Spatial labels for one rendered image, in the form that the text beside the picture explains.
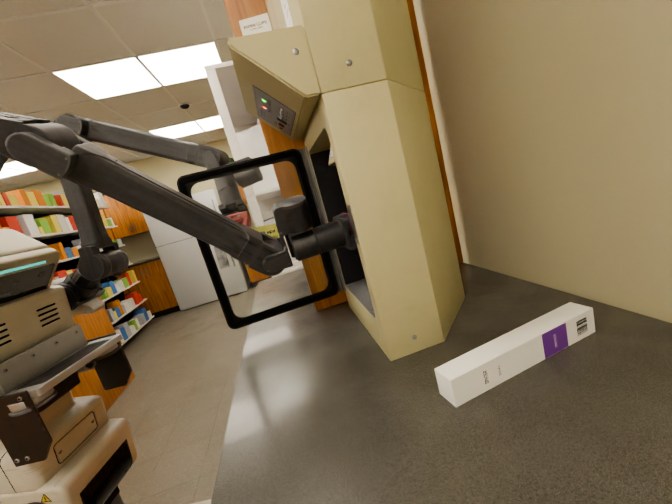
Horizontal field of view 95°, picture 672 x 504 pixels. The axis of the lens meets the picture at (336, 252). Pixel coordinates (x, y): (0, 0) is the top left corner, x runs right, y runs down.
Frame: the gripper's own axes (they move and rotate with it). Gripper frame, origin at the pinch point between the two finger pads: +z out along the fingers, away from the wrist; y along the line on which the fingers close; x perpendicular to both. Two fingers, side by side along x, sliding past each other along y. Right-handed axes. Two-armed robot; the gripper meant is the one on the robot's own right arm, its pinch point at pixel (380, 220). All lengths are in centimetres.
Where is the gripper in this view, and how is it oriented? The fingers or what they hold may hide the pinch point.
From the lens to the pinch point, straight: 67.8
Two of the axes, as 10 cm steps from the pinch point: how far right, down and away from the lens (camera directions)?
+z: 9.4, -3.2, 1.4
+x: 2.9, 9.4, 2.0
